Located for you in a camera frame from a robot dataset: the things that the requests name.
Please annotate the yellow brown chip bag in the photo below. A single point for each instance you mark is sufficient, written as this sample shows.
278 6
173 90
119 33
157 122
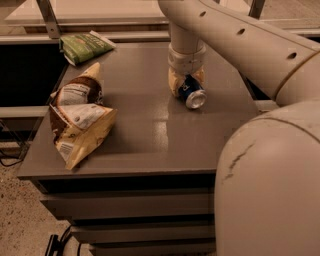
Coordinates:
79 120

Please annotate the grey drawer cabinet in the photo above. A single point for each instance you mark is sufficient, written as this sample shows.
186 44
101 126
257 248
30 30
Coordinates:
149 188

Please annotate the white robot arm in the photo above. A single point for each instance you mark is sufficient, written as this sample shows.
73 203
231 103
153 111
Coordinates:
267 185

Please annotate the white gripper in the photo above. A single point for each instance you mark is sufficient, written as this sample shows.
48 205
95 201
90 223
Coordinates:
185 59

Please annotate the left metal bracket post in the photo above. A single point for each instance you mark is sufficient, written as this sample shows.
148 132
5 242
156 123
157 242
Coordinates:
49 18

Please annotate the blue pepsi can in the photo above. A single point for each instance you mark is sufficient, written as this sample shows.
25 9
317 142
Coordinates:
192 93

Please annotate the metal bracket post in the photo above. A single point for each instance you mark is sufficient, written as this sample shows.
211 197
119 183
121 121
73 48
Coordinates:
49 18
256 8

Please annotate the right metal bracket post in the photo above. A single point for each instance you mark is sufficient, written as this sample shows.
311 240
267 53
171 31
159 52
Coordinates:
256 8

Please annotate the black plug bottom floor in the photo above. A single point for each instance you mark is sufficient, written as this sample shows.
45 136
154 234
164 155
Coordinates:
57 244

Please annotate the green chip bag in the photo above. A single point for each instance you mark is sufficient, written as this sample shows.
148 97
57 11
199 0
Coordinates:
80 48

